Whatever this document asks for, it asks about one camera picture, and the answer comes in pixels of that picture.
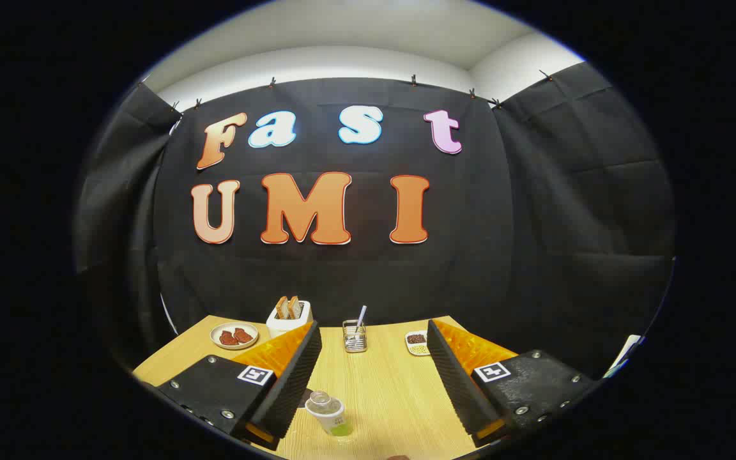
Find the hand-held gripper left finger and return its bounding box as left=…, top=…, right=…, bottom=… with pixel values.
left=157, top=320, right=323, bottom=451

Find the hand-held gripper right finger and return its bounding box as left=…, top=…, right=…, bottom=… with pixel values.
left=426, top=318, right=595, bottom=448

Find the clear plastic juice bottle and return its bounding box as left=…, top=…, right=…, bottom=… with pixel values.
left=305, top=390, right=354, bottom=438

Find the white toaster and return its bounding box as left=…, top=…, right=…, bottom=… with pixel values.
left=266, top=300, right=312, bottom=339

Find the white divided dish with beans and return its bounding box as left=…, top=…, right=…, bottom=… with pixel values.
left=404, top=331, right=431, bottom=357

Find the wooden table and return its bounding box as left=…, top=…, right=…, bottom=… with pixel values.
left=133, top=314, right=517, bottom=460

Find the round beige plate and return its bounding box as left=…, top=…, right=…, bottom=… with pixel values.
left=210, top=322, right=259, bottom=350

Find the black backdrop cloth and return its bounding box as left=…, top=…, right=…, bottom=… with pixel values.
left=74, top=62, right=675, bottom=384

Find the metal wire utensil holder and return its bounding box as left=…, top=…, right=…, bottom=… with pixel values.
left=342, top=319, right=368, bottom=353

